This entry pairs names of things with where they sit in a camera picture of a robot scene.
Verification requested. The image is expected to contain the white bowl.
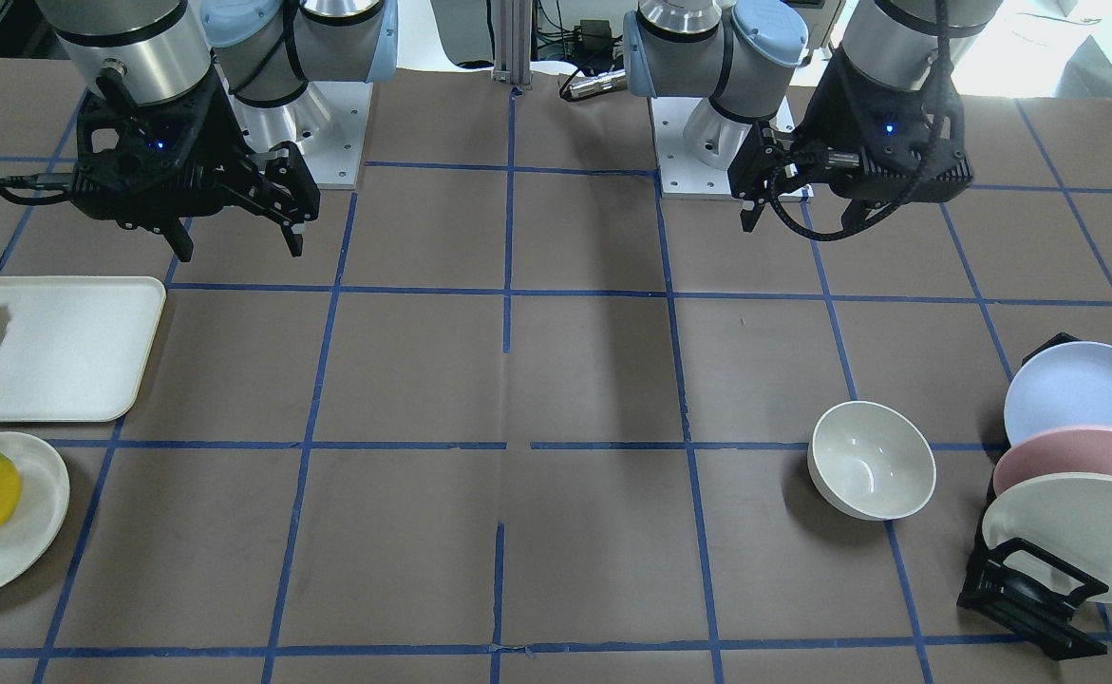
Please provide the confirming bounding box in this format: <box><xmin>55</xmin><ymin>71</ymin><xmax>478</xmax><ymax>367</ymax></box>
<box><xmin>807</xmin><ymin>400</ymin><xmax>937</xmax><ymax>523</ymax></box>

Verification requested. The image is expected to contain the cream plate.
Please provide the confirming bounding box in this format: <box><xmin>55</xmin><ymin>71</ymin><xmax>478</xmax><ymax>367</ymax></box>
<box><xmin>981</xmin><ymin>472</ymin><xmax>1112</xmax><ymax>603</ymax></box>

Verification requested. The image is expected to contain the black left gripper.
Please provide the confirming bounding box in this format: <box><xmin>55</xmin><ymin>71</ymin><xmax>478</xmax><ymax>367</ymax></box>
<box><xmin>728</xmin><ymin>50</ymin><xmax>975</xmax><ymax>232</ymax></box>

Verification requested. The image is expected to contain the pink plate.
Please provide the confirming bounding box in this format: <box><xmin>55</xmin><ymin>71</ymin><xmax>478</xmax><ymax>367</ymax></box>
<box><xmin>992</xmin><ymin>426</ymin><xmax>1112</xmax><ymax>495</ymax></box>

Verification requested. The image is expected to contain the aluminium frame post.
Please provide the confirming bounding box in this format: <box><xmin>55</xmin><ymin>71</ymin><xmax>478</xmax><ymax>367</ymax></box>
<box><xmin>489</xmin><ymin>0</ymin><xmax>535</xmax><ymax>92</ymax></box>

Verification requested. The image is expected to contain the blue plate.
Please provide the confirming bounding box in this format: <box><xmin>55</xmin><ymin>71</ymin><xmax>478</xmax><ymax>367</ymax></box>
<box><xmin>1003</xmin><ymin>341</ymin><xmax>1112</xmax><ymax>446</ymax></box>

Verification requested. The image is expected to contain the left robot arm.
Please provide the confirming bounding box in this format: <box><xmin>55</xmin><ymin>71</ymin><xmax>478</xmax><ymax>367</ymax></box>
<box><xmin>622</xmin><ymin>1</ymin><xmax>999</xmax><ymax>242</ymax></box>

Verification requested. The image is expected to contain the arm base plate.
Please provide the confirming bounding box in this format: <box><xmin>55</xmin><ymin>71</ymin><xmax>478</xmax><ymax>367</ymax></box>
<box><xmin>234</xmin><ymin>82</ymin><xmax>374</xmax><ymax>190</ymax></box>
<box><xmin>651</xmin><ymin>97</ymin><xmax>751</xmax><ymax>200</ymax></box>

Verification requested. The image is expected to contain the white round plate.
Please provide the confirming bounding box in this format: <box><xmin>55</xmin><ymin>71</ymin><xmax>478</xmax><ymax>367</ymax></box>
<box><xmin>0</xmin><ymin>432</ymin><xmax>70</xmax><ymax>588</ymax></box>

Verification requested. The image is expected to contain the white rectangular tray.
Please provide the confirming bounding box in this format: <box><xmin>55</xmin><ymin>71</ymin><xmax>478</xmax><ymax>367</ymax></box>
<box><xmin>0</xmin><ymin>275</ymin><xmax>166</xmax><ymax>423</ymax></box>

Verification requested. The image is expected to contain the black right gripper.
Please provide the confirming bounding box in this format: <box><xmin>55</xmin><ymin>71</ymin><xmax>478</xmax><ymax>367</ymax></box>
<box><xmin>0</xmin><ymin>66</ymin><xmax>321</xmax><ymax>262</ymax></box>

